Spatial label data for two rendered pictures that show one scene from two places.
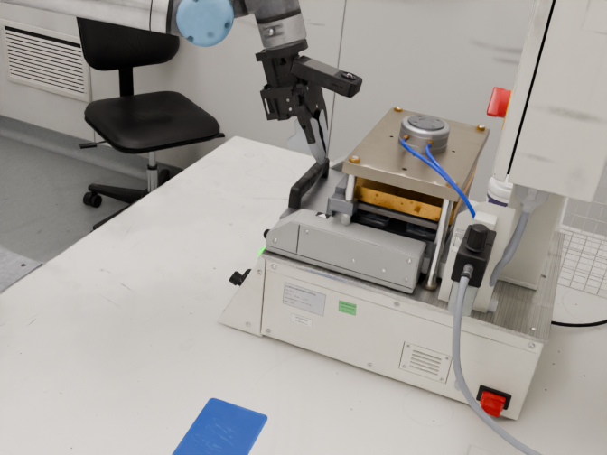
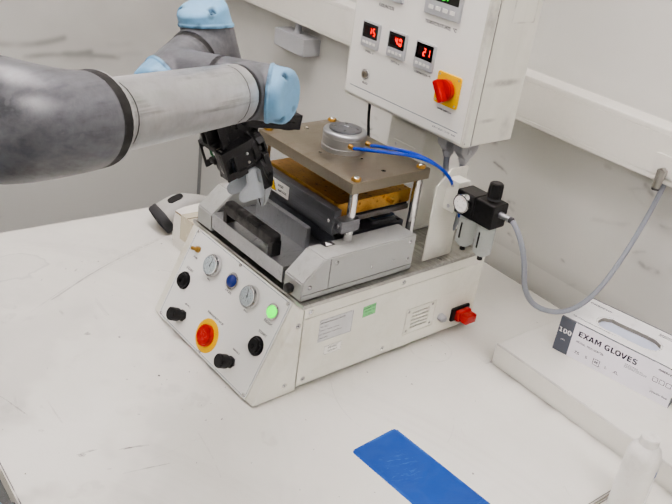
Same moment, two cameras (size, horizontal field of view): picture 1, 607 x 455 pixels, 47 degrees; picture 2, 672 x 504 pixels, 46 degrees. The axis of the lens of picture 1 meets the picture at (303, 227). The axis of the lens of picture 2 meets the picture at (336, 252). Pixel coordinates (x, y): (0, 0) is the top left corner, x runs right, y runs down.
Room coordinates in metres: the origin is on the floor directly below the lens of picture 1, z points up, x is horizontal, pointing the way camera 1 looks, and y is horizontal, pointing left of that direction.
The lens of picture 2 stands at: (0.41, 1.01, 1.61)
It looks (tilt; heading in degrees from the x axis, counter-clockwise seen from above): 28 degrees down; 298
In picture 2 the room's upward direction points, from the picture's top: 8 degrees clockwise
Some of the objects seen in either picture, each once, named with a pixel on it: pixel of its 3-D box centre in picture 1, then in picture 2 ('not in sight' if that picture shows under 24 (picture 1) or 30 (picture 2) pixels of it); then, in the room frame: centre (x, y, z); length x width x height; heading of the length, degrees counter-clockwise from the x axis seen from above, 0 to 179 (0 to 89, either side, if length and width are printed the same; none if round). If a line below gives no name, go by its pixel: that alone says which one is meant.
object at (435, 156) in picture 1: (434, 167); (361, 162); (1.03, -0.20, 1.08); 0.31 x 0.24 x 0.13; 161
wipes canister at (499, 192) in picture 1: (502, 208); not in sight; (1.41, -0.45, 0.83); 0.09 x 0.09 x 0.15
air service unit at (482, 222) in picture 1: (467, 264); (475, 216); (0.80, -0.23, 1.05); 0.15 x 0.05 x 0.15; 161
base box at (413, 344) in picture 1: (388, 284); (327, 284); (1.04, -0.16, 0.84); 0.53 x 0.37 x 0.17; 71
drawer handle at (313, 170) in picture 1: (310, 181); (251, 227); (1.11, 0.00, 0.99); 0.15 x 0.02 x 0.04; 161
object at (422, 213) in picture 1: (415, 169); (342, 172); (1.05, -0.17, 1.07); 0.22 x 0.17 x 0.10; 161
